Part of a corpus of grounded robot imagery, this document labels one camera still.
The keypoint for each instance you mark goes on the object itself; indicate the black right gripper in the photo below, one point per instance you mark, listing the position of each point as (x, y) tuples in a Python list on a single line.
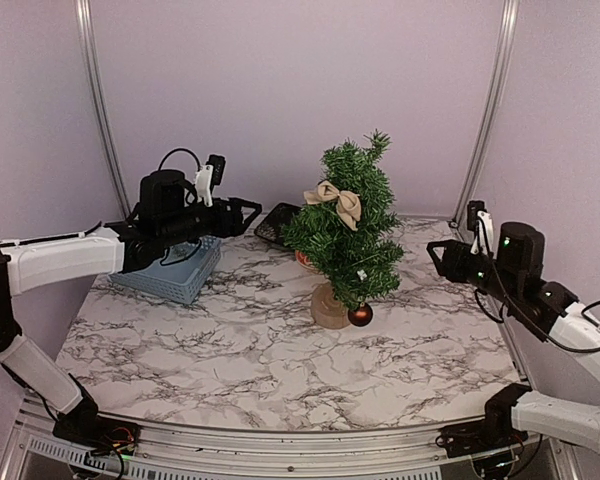
[(455, 254)]

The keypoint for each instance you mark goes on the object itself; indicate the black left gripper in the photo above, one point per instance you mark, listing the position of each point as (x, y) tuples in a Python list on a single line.
[(235, 225)]

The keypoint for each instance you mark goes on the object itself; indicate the small green christmas tree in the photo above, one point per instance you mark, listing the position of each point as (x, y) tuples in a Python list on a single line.
[(335, 250)]

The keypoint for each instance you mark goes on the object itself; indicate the beige burlap bow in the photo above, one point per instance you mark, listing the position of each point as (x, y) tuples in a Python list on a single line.
[(347, 203)]

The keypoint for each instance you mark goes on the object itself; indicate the dark red bauble ornament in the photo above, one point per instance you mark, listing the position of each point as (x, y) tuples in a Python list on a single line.
[(362, 316)]

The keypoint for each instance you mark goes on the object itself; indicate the light blue perforated plastic basket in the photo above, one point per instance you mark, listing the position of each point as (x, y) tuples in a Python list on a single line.
[(179, 275)]

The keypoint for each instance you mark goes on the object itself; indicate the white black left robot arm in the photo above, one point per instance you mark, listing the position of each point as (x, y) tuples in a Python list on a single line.
[(55, 269)]

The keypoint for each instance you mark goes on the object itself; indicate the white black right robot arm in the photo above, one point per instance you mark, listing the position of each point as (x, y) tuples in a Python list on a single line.
[(511, 273)]

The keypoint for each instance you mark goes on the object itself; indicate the red white patterned bowl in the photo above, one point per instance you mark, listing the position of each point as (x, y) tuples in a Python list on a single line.
[(304, 262)]

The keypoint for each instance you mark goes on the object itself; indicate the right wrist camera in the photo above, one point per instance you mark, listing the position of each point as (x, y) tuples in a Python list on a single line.
[(479, 222)]

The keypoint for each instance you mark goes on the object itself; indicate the right aluminium corner post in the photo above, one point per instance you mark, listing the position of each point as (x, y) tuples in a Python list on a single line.
[(495, 92)]

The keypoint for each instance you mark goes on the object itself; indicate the aluminium corner post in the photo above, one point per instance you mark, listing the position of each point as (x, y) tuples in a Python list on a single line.
[(98, 100), (495, 92)]

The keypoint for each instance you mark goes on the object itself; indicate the left aluminium corner post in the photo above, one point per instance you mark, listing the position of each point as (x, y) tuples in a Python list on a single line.
[(98, 100)]

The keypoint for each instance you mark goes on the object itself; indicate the aluminium front rail frame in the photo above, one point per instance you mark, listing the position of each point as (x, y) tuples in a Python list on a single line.
[(171, 451)]

